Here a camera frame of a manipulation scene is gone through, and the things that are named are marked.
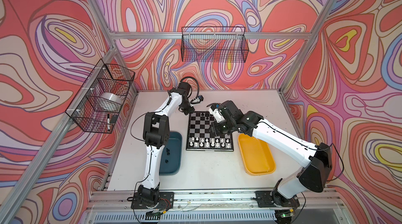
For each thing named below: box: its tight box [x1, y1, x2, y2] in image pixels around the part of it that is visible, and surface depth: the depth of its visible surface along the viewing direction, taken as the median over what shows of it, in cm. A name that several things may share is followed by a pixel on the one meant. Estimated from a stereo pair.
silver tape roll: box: [99, 92, 124, 106], surface depth 75 cm
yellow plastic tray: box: [237, 133, 276, 176], surface depth 88 cm
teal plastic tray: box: [159, 131, 183, 176], surface depth 90 cm
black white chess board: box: [186, 110, 234, 152], surface depth 93 cm
